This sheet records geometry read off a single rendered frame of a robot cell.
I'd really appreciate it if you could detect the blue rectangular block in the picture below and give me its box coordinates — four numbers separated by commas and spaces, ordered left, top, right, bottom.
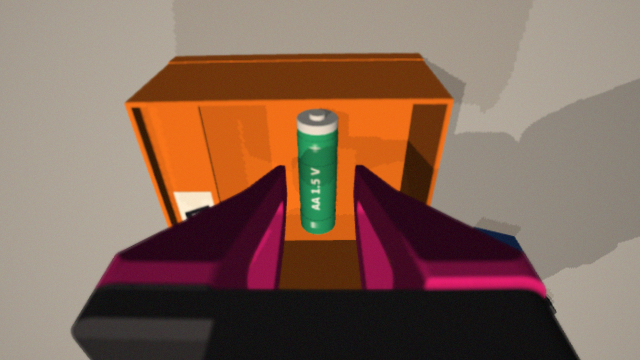
474, 227, 524, 252

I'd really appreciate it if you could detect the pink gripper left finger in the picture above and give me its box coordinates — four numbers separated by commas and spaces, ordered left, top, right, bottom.
94, 165, 287, 290

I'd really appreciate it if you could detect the orange rack of three bins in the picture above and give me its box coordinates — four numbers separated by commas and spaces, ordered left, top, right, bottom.
125, 53, 454, 289

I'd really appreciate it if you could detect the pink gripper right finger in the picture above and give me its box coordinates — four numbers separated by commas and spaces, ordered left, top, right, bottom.
353, 165, 546, 298

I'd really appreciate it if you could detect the green aa battery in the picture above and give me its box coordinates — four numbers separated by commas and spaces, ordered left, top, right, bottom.
296, 109, 338, 234

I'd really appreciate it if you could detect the black hex nut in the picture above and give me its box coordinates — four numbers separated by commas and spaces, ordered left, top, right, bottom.
545, 296, 557, 314

